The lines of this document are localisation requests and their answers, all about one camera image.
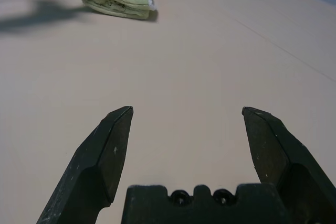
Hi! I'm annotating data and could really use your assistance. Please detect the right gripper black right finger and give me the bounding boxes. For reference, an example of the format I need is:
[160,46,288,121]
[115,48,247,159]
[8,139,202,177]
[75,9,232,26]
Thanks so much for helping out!
[241,106,336,224]

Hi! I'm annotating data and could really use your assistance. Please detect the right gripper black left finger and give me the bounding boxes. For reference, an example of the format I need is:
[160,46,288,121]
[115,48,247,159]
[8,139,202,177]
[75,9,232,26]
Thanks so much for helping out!
[35,105,134,224]

